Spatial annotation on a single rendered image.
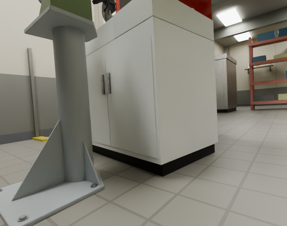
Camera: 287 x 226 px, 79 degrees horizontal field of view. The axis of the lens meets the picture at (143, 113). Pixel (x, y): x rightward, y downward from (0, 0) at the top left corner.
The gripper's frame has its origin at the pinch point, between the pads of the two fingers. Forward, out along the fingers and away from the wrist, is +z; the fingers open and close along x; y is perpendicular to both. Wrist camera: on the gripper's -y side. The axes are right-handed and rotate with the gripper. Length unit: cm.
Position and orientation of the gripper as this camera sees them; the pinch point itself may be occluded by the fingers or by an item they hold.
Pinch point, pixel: (106, 21)
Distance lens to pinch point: 142.0
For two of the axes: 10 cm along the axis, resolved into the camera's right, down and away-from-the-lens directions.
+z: 0.6, 10.0, 0.4
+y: 7.5, -0.7, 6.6
